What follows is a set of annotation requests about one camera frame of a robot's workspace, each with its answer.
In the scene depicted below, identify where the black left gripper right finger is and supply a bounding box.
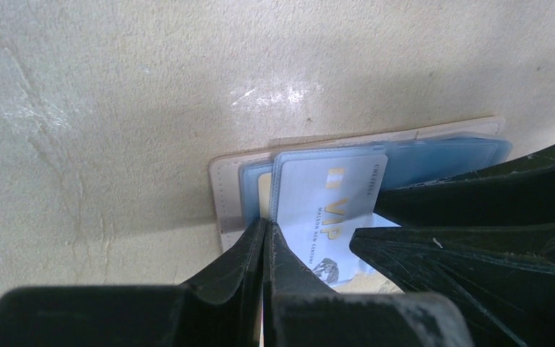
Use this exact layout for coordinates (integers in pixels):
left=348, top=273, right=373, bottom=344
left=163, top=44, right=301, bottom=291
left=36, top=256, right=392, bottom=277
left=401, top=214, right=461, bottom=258
left=264, top=222, right=473, bottom=346

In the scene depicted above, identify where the silver VIP credit card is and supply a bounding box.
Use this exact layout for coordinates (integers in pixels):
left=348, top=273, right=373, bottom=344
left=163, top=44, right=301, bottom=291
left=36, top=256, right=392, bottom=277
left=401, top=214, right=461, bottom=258
left=270, top=151, right=388, bottom=286

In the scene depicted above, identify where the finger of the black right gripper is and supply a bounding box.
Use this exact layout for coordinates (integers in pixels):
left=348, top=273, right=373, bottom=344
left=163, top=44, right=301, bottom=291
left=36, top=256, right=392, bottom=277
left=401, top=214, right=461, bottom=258
left=375, top=145, right=555, bottom=227
left=350, top=223, right=555, bottom=346

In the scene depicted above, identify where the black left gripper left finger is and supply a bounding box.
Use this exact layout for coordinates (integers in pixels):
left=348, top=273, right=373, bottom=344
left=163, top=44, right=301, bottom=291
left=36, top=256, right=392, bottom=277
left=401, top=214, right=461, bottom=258
left=0, top=219, right=267, bottom=346

